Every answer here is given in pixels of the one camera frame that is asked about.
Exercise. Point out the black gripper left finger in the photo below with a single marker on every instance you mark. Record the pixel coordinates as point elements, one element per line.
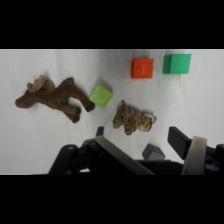
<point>123,155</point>

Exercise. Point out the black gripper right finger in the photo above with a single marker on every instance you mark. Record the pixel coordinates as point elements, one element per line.
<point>180,141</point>

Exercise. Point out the dark green block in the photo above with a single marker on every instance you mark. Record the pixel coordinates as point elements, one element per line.
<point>177,63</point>

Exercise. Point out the small gray block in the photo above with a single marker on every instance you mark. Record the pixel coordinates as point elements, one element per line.
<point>153,152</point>

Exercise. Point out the light green block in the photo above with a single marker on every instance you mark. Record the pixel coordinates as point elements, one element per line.
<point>101,96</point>

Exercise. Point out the red block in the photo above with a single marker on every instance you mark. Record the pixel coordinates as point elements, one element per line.
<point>142,68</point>

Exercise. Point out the striped tiger plush toy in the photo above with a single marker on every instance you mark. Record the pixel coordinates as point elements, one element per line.
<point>133,120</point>

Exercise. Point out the brown moose plush toy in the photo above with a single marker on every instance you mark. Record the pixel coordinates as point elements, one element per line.
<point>55,95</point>

